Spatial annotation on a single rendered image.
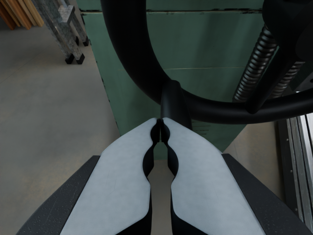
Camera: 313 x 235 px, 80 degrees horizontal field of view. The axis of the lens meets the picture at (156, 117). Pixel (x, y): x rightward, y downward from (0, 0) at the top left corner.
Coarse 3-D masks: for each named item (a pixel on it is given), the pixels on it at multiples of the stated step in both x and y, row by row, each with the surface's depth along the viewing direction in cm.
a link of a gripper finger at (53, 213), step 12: (96, 156) 9; (84, 168) 8; (72, 180) 8; (84, 180) 8; (60, 192) 7; (72, 192) 7; (48, 204) 7; (60, 204) 7; (72, 204) 7; (36, 216) 6; (48, 216) 6; (60, 216) 6; (24, 228) 6; (36, 228) 6; (48, 228) 6; (60, 228) 6
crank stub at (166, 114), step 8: (168, 88) 16; (176, 88) 16; (168, 96) 15; (176, 96) 15; (168, 104) 15; (176, 104) 14; (184, 104) 15; (160, 112) 15; (168, 112) 14; (176, 112) 14; (184, 112) 14; (176, 120) 14; (184, 120) 14
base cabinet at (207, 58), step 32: (96, 32) 32; (160, 32) 33; (192, 32) 33; (224, 32) 34; (256, 32) 34; (160, 64) 39; (192, 64) 40; (224, 64) 40; (128, 96) 47; (224, 96) 49; (128, 128) 62; (160, 128) 62; (192, 128) 64; (224, 128) 65
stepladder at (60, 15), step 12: (36, 0) 92; (48, 0) 93; (48, 12) 95; (60, 12) 107; (72, 12) 110; (48, 24) 102; (60, 24) 102; (60, 36) 111; (72, 36) 113; (84, 36) 129; (60, 48) 115; (72, 48) 113; (72, 60) 124
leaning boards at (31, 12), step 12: (0, 0) 127; (12, 0) 125; (24, 0) 127; (0, 12) 130; (12, 12) 135; (24, 12) 136; (36, 12) 137; (12, 24) 140; (24, 24) 138; (36, 24) 143
